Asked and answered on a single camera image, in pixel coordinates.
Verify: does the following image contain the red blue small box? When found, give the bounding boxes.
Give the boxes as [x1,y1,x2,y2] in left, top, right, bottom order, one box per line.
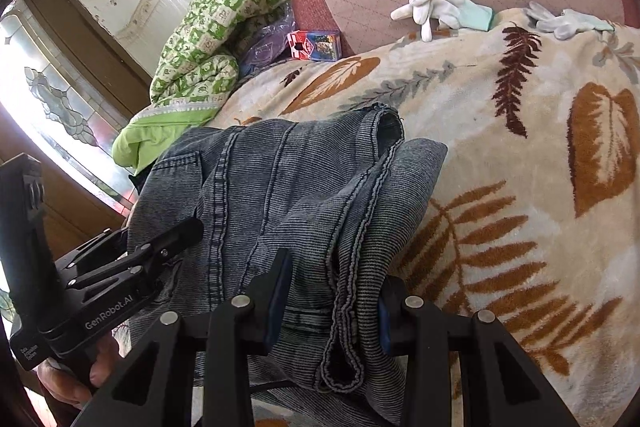
[286,30,342,62]

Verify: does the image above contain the purple plastic bag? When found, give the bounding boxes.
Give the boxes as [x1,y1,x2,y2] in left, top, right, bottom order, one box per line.
[239,2,297,78]

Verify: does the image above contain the white glove with teal cuff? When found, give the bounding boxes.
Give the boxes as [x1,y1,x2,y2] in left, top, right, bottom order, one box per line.
[390,0,494,42]

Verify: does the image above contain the green patterned quilt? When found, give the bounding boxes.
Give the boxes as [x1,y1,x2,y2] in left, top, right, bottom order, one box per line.
[112,0,290,172]

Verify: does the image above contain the leaf patterned beige blanket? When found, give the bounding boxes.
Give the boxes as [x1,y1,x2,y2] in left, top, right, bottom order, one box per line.
[112,5,640,427]

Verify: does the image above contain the stained glass door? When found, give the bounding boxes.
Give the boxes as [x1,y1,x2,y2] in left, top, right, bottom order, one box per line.
[0,0,151,218]

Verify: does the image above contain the person's left hand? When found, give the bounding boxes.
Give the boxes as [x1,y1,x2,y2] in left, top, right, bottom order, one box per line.
[34,333,124,410]

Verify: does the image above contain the blue denim jeans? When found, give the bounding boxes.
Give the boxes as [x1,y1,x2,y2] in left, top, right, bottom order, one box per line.
[129,105,447,426]

